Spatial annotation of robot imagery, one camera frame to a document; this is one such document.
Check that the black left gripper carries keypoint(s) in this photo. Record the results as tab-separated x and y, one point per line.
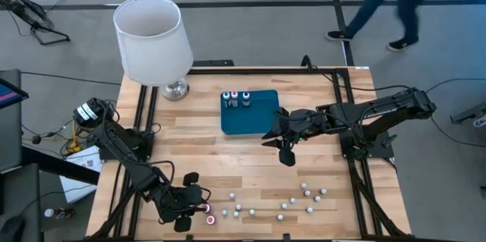
178	204

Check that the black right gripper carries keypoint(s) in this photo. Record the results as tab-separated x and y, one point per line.
303	126

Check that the magenta food coloring bottle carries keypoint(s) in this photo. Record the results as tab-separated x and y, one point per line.
207	208

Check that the red food coloring bottle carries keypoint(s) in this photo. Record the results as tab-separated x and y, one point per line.
210	219

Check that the black Chefmaster food coloring bottle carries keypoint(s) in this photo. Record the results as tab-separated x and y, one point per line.
246	99

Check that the pink food coloring bottle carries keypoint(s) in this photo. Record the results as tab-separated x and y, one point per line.
234	99

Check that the green food coloring bottle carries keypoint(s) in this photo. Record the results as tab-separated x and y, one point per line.
226	99

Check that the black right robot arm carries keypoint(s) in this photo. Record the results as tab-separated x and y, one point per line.
379	111

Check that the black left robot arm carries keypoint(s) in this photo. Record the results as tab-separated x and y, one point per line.
125	143

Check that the blue plastic tray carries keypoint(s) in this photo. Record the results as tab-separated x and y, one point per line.
250	120

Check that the dark dropper bottle white label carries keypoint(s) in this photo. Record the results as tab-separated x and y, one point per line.
252	211

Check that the black power box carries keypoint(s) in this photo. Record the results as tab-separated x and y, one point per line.
212	63

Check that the white paper sheet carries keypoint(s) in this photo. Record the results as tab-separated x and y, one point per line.
76	192

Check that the brown bottle white cap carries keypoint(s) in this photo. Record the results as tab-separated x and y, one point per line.
49	212

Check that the white shade silver table lamp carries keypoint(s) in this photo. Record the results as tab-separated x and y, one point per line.
152	44

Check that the person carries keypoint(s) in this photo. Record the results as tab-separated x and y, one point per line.
412	3

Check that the black device white logo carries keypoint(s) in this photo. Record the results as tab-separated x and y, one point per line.
469	115

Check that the laptop with pink screen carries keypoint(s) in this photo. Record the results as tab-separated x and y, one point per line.
9	96

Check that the black floor stand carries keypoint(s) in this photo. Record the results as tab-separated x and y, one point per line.
21	5

